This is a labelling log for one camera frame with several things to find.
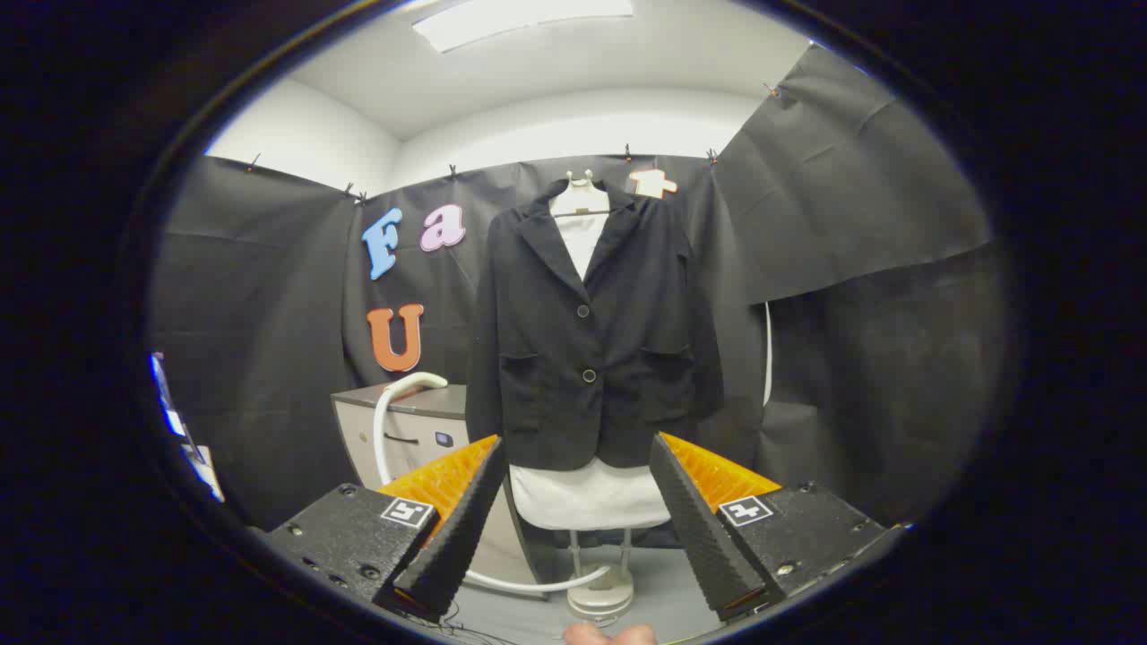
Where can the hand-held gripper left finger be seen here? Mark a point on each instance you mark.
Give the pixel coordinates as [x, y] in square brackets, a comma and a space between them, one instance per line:
[466, 528]

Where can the white clothes hanger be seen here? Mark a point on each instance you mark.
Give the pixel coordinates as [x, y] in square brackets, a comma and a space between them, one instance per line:
[581, 185]

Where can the white steamer base stand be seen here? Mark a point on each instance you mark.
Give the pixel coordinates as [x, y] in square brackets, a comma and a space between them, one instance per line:
[602, 596]

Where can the black blazer jacket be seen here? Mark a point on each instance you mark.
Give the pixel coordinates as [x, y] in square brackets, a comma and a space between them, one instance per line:
[547, 358]

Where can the black backdrop cloth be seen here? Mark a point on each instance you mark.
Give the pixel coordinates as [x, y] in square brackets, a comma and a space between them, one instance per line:
[851, 224]

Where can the grey drawer cabinet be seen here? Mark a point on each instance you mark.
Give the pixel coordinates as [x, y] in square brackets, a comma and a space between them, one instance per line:
[403, 400]

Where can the white and blue papers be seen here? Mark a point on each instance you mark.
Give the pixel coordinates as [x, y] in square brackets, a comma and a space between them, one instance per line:
[204, 470]

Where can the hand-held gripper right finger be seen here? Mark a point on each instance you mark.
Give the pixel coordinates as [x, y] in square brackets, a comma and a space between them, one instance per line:
[694, 528]

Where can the ceiling light panel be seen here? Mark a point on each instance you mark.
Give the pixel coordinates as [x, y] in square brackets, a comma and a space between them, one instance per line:
[520, 18]

